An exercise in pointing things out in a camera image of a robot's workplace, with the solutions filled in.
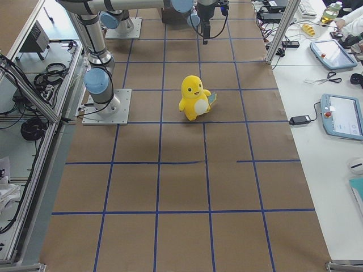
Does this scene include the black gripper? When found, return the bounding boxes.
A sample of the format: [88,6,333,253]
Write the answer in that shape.
[200,19,210,45]

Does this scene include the dark wooden drawer cabinet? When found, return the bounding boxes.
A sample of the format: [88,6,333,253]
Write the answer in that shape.
[158,8,185,24]

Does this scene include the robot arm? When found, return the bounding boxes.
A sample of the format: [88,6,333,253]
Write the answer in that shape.
[100,9,200,33]
[58,0,229,68]

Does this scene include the yellow plush dinosaur toy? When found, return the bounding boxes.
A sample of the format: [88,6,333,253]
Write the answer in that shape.
[178,75,217,121]

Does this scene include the yellow banana toy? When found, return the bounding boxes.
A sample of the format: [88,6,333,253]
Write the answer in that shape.
[301,24,315,37]

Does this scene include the black power adapter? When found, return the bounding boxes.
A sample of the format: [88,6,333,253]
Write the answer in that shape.
[289,115,311,126]

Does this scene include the far teach pendant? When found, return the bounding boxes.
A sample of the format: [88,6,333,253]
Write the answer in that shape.
[310,39,357,70]

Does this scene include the teach pendant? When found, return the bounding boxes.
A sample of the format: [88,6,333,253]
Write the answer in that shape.
[320,93,362,141]
[310,39,357,70]

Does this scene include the green drink bottle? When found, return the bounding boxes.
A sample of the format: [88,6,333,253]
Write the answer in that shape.
[320,1,343,24]

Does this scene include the black scissors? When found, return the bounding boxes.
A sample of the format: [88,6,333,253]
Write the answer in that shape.
[315,71,342,84]

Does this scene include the near teach pendant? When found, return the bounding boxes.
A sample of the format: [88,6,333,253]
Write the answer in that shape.
[320,93,362,141]

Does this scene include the grey electronics box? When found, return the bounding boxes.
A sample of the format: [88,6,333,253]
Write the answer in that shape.
[19,21,50,60]

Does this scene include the crumpled white cloth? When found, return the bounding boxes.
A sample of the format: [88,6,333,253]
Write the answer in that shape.
[1,156,20,213]

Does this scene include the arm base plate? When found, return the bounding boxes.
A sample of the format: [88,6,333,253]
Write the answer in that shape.
[82,89,132,125]
[105,17,142,40]

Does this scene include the aluminium frame post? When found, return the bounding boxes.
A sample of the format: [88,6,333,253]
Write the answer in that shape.
[265,0,300,64]

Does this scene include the coiled black cable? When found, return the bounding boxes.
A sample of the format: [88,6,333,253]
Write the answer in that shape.
[20,117,47,142]

